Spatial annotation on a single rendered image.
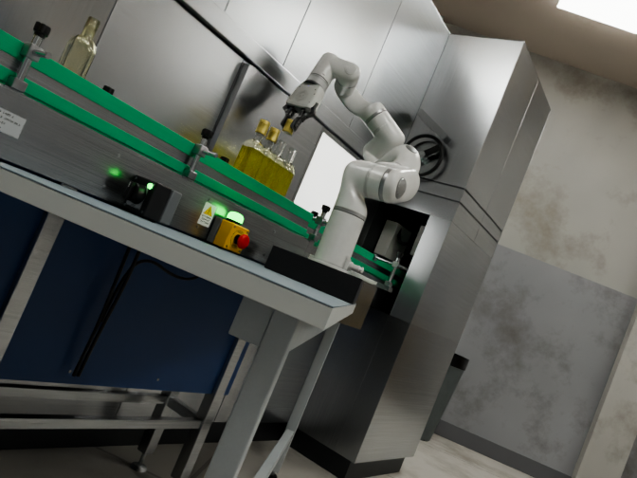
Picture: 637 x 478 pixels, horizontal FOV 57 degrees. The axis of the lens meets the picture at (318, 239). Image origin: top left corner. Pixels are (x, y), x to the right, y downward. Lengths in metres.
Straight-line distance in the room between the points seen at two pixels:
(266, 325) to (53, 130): 0.62
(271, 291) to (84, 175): 0.62
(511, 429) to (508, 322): 0.83
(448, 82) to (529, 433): 3.07
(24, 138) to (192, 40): 0.74
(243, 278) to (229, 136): 1.15
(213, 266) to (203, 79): 1.10
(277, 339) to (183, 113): 1.10
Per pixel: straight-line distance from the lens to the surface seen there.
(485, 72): 2.93
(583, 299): 5.15
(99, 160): 1.32
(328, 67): 2.02
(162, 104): 1.78
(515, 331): 5.00
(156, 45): 1.75
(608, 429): 5.19
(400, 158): 1.84
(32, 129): 1.24
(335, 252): 1.55
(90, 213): 0.90
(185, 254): 0.84
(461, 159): 2.77
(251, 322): 0.86
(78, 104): 1.30
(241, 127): 1.96
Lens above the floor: 0.78
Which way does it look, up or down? 4 degrees up
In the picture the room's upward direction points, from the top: 23 degrees clockwise
